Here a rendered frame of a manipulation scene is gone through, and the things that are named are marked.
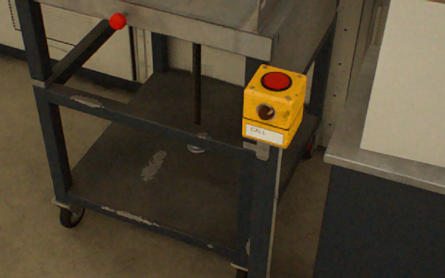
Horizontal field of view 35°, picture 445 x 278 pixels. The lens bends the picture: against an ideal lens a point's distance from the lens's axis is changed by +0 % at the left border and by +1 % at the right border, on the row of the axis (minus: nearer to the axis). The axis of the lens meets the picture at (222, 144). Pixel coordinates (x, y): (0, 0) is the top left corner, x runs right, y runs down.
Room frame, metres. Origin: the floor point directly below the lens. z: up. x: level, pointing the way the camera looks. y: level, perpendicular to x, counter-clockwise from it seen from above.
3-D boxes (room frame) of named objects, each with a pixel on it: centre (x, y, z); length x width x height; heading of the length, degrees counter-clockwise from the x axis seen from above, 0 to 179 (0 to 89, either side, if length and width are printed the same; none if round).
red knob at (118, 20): (1.18, 0.21, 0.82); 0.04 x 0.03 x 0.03; 158
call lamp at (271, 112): (0.84, -0.07, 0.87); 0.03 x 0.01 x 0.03; 68
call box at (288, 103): (0.88, -0.08, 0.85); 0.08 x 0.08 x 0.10; 68
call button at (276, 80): (0.88, -0.08, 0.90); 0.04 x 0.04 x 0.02
